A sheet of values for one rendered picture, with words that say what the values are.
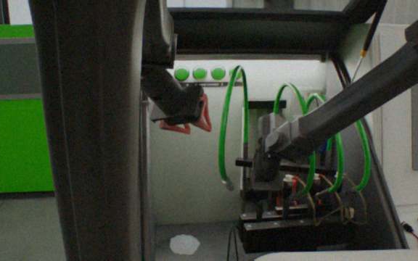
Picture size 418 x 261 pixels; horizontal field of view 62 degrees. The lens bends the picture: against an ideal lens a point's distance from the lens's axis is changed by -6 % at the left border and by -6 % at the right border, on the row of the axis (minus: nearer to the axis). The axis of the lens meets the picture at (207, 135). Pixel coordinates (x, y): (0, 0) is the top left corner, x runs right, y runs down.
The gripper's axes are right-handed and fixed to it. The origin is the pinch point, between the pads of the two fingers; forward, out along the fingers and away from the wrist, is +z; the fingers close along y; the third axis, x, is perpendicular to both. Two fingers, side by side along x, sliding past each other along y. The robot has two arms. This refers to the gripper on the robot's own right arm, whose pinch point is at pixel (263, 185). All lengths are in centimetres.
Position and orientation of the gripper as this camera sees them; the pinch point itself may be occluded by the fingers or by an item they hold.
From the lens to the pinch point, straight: 101.8
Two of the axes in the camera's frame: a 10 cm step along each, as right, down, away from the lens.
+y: 0.8, -8.6, 5.0
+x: -10.0, -0.4, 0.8
